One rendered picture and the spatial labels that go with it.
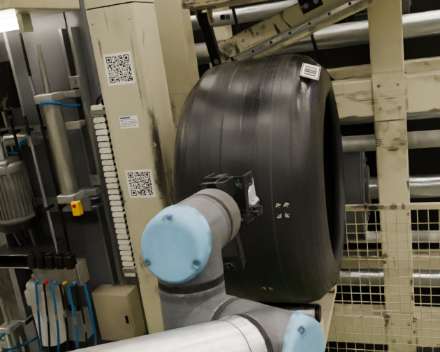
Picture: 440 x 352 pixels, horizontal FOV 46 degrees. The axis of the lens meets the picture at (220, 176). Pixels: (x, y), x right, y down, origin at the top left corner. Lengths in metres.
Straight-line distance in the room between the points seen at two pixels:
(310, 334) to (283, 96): 0.57
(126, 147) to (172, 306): 0.70
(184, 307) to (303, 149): 0.45
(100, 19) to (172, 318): 0.81
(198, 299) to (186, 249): 0.07
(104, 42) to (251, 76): 0.38
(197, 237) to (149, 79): 0.70
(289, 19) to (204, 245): 1.02
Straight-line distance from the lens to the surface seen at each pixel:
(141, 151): 1.30
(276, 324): 0.60
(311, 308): 1.25
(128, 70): 1.28
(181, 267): 0.65
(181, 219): 0.64
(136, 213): 1.36
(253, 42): 1.57
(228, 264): 0.88
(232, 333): 0.55
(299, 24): 1.54
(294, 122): 1.02
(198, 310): 0.68
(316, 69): 1.14
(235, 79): 1.13
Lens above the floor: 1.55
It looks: 15 degrees down
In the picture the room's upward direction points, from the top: 8 degrees counter-clockwise
